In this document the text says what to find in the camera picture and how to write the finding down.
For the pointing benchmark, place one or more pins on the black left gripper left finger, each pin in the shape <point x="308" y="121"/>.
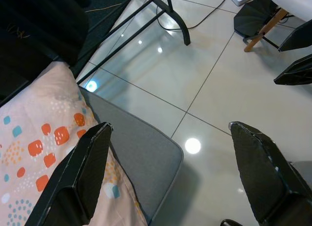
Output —
<point x="80" y="167"/>

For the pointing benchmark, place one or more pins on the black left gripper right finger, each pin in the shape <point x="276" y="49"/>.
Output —
<point x="263" y="177"/>

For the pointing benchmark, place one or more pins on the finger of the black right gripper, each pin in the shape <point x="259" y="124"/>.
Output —
<point x="299" y="38"/>
<point x="297" y="73"/>

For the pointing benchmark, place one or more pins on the pink patterned pillow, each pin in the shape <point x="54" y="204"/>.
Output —
<point x="36" y="128"/>

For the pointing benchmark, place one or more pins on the white chair seat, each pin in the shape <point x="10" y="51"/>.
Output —
<point x="292" y="4"/>

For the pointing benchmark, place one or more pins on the wooden chair leg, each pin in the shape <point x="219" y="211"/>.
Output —
<point x="263" y="30"/>

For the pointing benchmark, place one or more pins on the black folded fabric stool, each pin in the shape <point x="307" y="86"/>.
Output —
<point x="253" y="16"/>

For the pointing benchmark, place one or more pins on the grey seat cushion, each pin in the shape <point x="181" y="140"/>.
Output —
<point x="141" y="143"/>

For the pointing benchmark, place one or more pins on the black fabric bag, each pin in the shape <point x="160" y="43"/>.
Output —
<point x="36" y="23"/>

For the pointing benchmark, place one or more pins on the black metal table frame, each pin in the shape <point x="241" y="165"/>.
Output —
<point x="179" y="18"/>

